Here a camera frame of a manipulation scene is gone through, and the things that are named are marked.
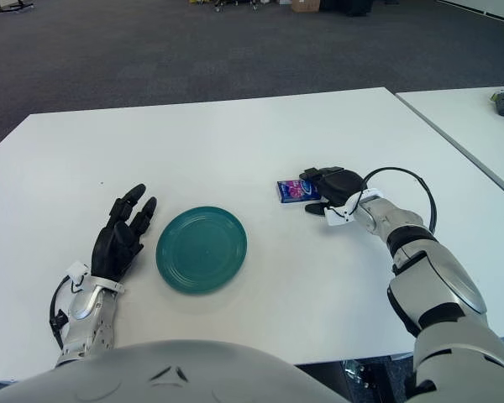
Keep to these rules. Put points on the wheeled cart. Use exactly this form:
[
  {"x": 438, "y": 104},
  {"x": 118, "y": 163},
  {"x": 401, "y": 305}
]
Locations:
[{"x": 243, "y": 2}]

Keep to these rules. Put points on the purple blue gum box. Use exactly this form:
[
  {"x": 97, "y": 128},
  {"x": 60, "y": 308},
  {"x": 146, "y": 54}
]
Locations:
[{"x": 294, "y": 191}]

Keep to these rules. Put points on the grey robot torso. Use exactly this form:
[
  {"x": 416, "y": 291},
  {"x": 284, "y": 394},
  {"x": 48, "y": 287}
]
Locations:
[{"x": 172, "y": 369}]

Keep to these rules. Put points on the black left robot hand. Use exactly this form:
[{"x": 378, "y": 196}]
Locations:
[{"x": 113, "y": 247}]

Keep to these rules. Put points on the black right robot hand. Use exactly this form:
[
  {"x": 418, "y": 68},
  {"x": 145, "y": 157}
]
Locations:
[{"x": 340, "y": 184}]

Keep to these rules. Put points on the black cabinet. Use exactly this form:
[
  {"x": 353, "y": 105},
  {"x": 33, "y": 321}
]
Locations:
[{"x": 344, "y": 6}]

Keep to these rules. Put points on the black floor stand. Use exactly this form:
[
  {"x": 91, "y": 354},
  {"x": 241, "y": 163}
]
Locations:
[{"x": 12, "y": 7}]

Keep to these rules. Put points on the green round plate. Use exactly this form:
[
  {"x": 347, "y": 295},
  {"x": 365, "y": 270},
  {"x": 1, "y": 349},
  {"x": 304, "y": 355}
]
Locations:
[{"x": 201, "y": 252}]

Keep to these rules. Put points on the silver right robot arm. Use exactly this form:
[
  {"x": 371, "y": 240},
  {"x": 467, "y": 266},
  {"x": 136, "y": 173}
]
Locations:
[{"x": 437, "y": 277}]

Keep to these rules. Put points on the brown cardboard box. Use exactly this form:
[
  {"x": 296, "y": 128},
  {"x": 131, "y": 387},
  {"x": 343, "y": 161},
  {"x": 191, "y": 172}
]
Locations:
[{"x": 306, "y": 5}]

